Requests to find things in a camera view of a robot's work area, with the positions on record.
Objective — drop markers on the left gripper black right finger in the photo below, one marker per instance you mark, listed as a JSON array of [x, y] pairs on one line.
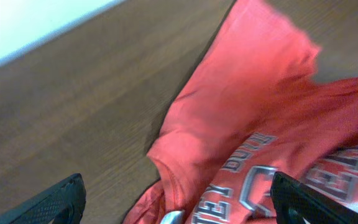
[[296, 203]]

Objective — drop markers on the orange printed t-shirt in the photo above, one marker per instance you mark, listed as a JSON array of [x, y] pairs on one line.
[[250, 109]]

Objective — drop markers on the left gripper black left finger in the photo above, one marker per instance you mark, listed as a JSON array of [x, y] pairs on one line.
[[62, 203]]

